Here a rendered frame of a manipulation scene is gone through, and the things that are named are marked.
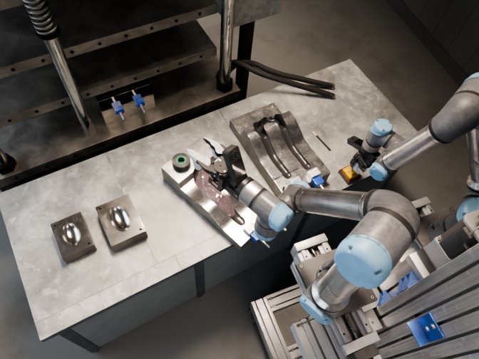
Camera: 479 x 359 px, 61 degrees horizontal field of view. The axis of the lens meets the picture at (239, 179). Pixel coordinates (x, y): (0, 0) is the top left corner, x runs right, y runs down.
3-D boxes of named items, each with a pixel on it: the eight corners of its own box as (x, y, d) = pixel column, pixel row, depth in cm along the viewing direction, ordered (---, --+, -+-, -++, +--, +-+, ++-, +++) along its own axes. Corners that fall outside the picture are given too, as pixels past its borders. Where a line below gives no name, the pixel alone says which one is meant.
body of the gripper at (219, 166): (205, 180, 122) (234, 205, 119) (208, 163, 115) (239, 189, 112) (222, 167, 126) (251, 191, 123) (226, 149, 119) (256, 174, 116)
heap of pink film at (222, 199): (256, 195, 181) (259, 186, 175) (229, 221, 174) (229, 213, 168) (216, 160, 189) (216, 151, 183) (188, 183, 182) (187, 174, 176)
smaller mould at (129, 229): (147, 236, 174) (145, 230, 168) (115, 252, 170) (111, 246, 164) (130, 200, 183) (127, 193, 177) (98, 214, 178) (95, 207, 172)
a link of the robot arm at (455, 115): (481, 134, 113) (380, 189, 157) (497, 112, 118) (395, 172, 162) (451, 105, 114) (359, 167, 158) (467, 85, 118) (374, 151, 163)
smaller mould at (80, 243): (97, 249, 170) (93, 244, 165) (66, 263, 166) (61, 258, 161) (84, 217, 177) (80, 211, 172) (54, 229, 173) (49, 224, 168)
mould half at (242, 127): (326, 181, 194) (333, 167, 183) (280, 204, 187) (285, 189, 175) (271, 110, 215) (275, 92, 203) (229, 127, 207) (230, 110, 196)
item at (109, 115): (155, 107, 213) (151, 83, 198) (105, 125, 205) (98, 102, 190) (120, 47, 234) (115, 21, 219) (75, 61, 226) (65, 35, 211)
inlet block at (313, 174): (330, 194, 184) (333, 189, 179) (321, 199, 182) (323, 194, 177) (313, 173, 189) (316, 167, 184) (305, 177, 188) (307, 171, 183)
